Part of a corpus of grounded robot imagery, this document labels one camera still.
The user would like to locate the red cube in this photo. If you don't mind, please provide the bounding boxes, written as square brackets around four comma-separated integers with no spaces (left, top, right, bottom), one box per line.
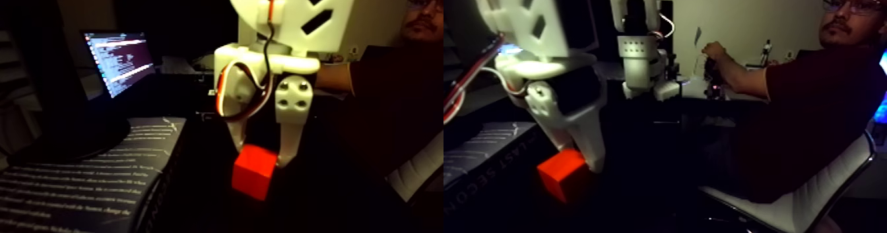
[232,144,280,202]

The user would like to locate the black leader arm handle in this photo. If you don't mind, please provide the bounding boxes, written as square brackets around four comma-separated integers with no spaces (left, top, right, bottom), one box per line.
[703,54,725,100]

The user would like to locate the pale paper sheet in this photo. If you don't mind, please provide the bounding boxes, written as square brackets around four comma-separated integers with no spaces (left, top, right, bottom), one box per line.
[160,55,199,75]

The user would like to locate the black desk monitor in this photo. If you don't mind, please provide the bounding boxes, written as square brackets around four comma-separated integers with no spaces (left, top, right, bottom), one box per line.
[113,0,236,59]

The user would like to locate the person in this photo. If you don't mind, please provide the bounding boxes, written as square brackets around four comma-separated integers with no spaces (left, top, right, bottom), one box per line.
[346,0,444,183]

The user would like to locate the open laptop with lit screen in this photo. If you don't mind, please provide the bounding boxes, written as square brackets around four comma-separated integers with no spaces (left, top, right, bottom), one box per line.
[81,29,158,100]

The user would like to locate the white office chair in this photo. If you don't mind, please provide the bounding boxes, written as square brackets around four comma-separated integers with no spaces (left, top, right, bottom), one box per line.
[384,130,444,204]

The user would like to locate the black box with white print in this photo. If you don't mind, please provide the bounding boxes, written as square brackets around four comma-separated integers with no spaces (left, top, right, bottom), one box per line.
[0,116,188,233]

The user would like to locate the blue lit screen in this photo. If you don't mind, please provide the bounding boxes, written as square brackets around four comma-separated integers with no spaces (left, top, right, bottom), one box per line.
[873,50,887,124]

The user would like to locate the red white servo cable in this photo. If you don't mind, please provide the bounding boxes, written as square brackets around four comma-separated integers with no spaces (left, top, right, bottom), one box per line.
[214,0,278,122]

